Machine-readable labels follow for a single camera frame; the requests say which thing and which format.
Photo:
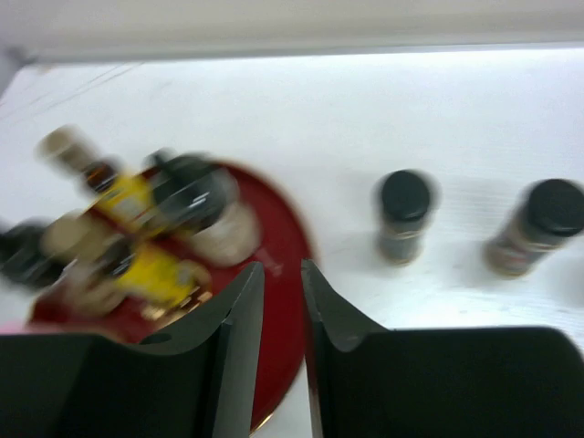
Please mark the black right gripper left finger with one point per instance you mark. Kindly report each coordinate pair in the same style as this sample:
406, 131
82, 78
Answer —
193, 378

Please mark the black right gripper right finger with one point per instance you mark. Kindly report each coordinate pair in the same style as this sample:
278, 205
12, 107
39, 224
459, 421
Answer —
365, 380

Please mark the yellow label sauce bottle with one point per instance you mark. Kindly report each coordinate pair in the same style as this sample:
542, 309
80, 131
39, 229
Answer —
123, 196
105, 266

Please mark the black grinder spice jar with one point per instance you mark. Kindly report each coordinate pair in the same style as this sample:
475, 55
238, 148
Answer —
23, 262
200, 201

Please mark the black cap spice bottle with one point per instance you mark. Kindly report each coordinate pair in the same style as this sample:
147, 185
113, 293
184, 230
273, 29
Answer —
406, 201
550, 214

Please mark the red round lacquer tray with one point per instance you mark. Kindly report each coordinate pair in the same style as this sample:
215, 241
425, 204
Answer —
285, 242

